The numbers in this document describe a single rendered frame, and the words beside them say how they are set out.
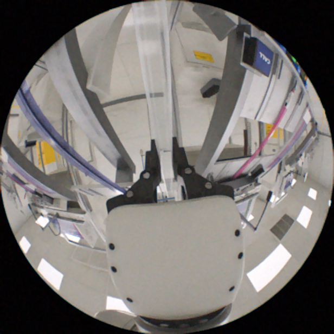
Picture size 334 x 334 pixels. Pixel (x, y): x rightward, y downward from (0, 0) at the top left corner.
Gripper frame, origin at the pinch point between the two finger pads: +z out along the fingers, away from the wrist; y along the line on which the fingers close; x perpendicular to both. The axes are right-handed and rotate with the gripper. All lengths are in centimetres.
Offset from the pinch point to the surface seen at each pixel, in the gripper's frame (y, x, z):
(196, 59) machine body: 16.2, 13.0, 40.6
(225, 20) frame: 9.0, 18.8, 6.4
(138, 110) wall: -40, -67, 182
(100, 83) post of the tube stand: -8.0, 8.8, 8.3
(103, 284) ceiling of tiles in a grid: -136, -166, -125
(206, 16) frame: 8.8, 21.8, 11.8
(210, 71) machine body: 21.8, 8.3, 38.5
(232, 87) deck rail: 12.6, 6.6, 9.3
